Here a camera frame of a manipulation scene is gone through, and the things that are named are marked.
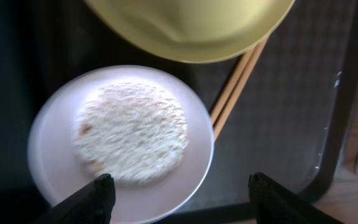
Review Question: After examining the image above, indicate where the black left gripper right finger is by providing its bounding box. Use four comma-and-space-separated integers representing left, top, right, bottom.
248, 172, 342, 224

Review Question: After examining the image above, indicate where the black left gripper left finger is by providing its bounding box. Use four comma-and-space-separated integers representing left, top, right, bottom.
34, 174, 116, 224

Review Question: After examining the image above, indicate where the rice in pink bowl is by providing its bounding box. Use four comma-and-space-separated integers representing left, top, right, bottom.
73, 80, 189, 187

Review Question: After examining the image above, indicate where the brown serving tray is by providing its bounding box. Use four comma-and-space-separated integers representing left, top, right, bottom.
34, 1, 358, 223

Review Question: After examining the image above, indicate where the lower wooden chopstick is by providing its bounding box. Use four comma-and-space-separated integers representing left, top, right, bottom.
213, 38, 269, 141

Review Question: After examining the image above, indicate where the wooden chopstick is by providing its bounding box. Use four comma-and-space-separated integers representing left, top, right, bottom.
213, 38, 269, 141
211, 41, 265, 126

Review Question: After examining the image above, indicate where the upper wooden chopstick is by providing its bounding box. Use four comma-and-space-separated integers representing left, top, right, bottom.
211, 41, 265, 126

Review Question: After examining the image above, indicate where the black plastic tray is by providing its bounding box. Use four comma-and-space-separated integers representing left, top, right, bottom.
0, 1, 68, 223

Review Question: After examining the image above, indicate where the yellow plate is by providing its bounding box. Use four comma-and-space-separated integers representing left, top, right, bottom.
85, 0, 295, 63

